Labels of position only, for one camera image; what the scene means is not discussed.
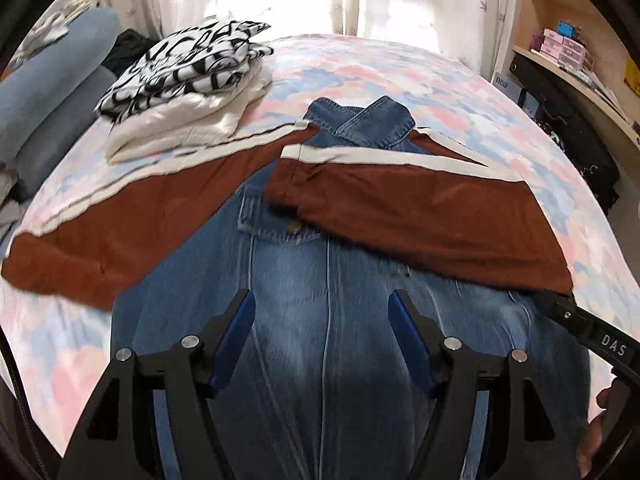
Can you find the black cloth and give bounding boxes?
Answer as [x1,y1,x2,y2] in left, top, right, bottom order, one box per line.
[102,29,158,73]

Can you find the bed with pastel patterned sheet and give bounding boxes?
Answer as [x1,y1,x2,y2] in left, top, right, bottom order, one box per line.
[0,34,640,480]

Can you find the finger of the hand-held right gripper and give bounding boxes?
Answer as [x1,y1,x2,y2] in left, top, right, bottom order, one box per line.
[534,289,640,387]

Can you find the denim jacket with brown sleeves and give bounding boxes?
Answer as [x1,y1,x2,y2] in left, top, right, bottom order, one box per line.
[0,95,591,480]

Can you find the cream folded garment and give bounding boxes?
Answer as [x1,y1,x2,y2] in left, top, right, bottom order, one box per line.
[105,67,273,163]

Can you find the wooden shelf unit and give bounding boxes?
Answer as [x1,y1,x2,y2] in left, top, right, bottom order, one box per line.
[510,0,640,161]

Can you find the person's right hand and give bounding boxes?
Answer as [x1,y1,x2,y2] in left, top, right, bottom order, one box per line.
[576,389,611,479]

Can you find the black bag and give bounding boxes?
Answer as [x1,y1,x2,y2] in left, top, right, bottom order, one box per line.
[507,55,621,216]

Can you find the floral patterned cushion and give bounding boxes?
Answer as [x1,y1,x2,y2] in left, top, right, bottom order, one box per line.
[20,0,96,56]

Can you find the black and white patterned garment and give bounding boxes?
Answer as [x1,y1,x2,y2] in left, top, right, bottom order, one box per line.
[95,19,275,123]

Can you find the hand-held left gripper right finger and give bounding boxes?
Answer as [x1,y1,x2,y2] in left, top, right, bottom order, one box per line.
[387,289,588,480]

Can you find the magazines on shelf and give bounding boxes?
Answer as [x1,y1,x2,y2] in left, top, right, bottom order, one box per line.
[570,67,628,121]

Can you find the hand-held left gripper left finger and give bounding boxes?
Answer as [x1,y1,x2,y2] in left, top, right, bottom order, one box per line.
[57,287,258,480]

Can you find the black cable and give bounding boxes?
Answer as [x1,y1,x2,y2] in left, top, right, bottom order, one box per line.
[0,332,31,461]

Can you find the blue storage box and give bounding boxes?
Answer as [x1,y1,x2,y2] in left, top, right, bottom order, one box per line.
[492,72,543,113]

